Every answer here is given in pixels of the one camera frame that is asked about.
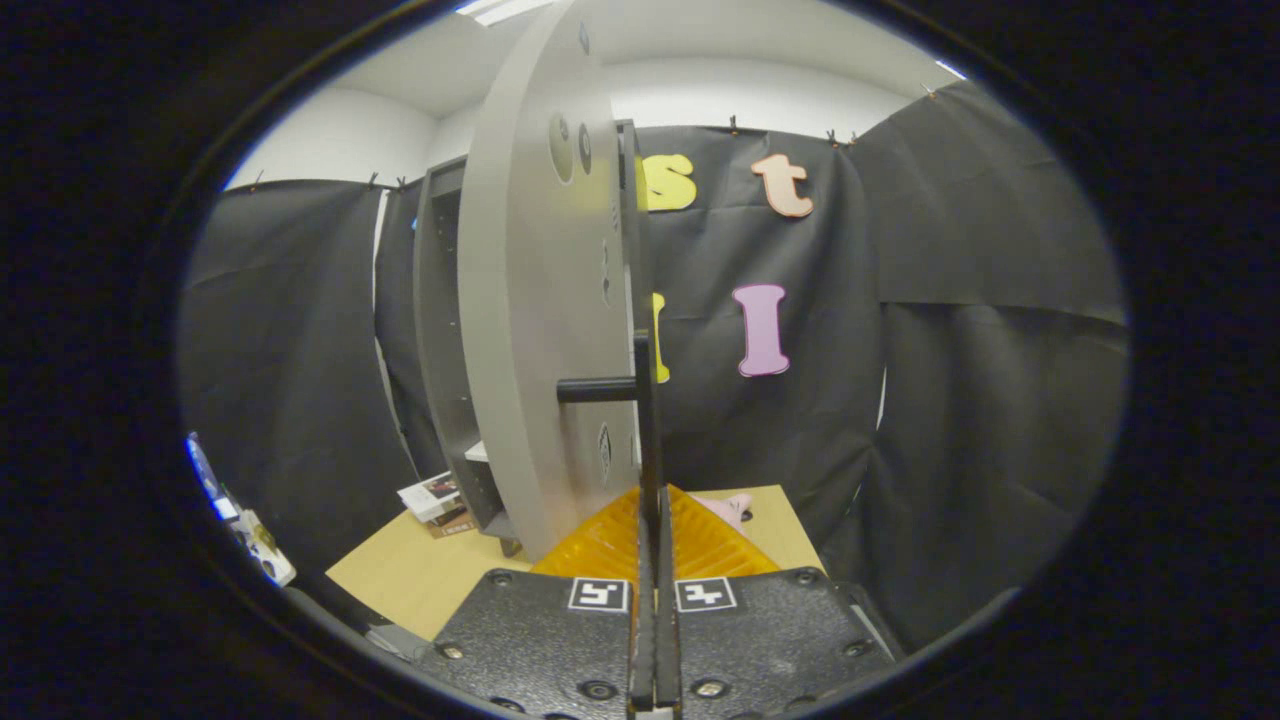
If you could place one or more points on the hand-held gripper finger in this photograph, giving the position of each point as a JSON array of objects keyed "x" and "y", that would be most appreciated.
[
  {"x": 668, "y": 640},
  {"x": 645, "y": 640}
]

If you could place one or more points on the grey shoe cabinet door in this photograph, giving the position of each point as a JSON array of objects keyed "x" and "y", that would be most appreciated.
[{"x": 530, "y": 300}]

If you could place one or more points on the grey shoe cabinet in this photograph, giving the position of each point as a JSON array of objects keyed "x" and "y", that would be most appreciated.
[{"x": 435, "y": 300}]

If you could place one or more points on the pink and green plush toy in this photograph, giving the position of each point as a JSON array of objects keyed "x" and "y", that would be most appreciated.
[{"x": 728, "y": 508}]

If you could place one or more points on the brown book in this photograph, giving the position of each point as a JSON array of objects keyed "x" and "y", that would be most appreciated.
[{"x": 452, "y": 524}]

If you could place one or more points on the white and blue object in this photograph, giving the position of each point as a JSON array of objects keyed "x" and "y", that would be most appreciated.
[{"x": 255, "y": 540}]

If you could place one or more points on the black backdrop cloth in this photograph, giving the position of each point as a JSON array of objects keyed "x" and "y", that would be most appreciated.
[{"x": 950, "y": 300}]

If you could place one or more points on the small ceiling light panel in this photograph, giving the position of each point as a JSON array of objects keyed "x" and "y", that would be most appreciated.
[{"x": 950, "y": 69}]

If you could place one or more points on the long ceiling light panel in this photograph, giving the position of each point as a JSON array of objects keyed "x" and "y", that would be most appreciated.
[{"x": 500, "y": 10}]

